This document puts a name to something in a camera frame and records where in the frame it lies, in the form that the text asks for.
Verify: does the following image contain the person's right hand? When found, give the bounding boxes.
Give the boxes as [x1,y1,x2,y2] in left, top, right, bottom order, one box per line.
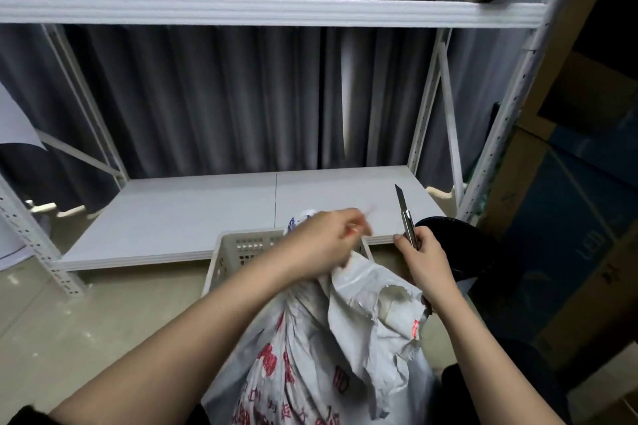
[393,226,462,308]

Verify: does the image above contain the person's left hand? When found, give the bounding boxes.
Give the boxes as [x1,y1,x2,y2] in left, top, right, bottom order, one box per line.
[278,208,374,283]

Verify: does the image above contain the silver utility knife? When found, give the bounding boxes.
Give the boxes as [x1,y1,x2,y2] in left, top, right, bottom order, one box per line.
[395,184,419,250]

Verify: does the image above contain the white woven sack red print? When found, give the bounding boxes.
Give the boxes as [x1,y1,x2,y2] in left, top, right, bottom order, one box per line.
[201,209,442,425]

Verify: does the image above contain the person's right forearm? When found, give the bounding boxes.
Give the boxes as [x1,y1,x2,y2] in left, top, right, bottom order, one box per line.
[424,290,566,425]

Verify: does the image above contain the person's left forearm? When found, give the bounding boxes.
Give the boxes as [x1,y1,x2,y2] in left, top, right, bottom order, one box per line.
[50,251,320,425]

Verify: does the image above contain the black round stool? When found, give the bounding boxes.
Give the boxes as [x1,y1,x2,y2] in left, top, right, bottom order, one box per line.
[415,217,504,296]

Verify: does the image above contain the white plastic basket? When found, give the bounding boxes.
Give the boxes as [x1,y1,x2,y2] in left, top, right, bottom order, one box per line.
[202,228,374,297]

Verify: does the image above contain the white metal shelf rack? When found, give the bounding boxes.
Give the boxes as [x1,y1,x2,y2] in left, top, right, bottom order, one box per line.
[0,0,591,297]

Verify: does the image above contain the large cardboard box blue print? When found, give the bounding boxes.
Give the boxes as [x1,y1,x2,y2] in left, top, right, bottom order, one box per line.
[478,0,638,375]

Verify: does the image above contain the person's dark trousers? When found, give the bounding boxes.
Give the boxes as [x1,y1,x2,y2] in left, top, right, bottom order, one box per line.
[441,337,574,425]

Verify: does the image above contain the grey curtain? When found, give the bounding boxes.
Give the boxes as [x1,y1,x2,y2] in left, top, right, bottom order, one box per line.
[0,0,569,213]

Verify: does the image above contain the white paper sheet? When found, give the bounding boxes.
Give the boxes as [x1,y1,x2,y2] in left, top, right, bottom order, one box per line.
[0,83,47,150]

